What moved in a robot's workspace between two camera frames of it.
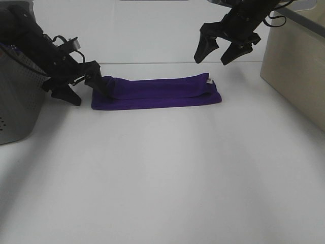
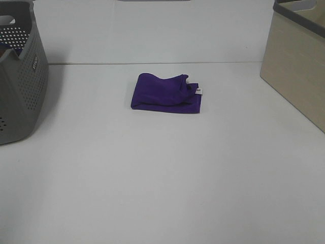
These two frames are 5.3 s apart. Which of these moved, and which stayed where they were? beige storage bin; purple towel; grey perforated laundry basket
Moved: purple towel
Stayed: beige storage bin; grey perforated laundry basket
